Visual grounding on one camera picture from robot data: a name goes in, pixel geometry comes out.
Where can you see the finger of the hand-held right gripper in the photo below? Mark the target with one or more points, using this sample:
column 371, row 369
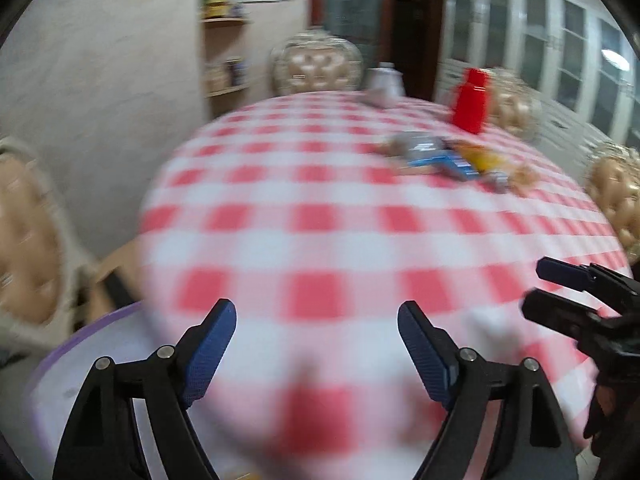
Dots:
column 560, row 271
column 555, row 310

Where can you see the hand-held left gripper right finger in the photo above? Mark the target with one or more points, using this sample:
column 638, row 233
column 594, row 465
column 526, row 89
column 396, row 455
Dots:
column 425, row 360

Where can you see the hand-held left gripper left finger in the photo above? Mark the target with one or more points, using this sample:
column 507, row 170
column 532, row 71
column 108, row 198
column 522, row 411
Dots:
column 210, row 355

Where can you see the beige tufted ornate chair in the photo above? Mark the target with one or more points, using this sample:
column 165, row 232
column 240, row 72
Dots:
column 315, row 70
column 515, row 105
column 25, row 260
column 617, row 195

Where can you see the blue cartoon snack packet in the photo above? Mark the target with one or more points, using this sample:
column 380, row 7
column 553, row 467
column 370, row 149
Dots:
column 420, row 147
column 460, row 167

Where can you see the red thermos jug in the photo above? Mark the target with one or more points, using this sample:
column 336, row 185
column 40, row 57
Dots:
column 470, row 105

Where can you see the red checkered tablecloth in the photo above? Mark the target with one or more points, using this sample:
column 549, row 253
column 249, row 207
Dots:
column 325, row 185

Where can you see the white glass-door cabinet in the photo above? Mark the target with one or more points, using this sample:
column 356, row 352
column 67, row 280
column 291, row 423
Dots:
column 550, row 35

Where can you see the white teapot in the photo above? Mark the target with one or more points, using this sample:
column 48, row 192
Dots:
column 384, row 85

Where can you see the clear bag of grain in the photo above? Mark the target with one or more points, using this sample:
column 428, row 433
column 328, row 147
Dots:
column 216, row 77

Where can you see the dark bottle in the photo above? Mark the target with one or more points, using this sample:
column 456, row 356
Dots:
column 236, row 71

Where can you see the dark wooden door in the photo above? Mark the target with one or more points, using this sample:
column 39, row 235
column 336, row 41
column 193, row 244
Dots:
column 415, row 25

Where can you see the yellow jar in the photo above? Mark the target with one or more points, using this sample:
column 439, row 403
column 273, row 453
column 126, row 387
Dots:
column 217, row 9

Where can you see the wooden wall shelf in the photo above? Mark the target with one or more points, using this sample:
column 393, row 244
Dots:
column 225, row 20

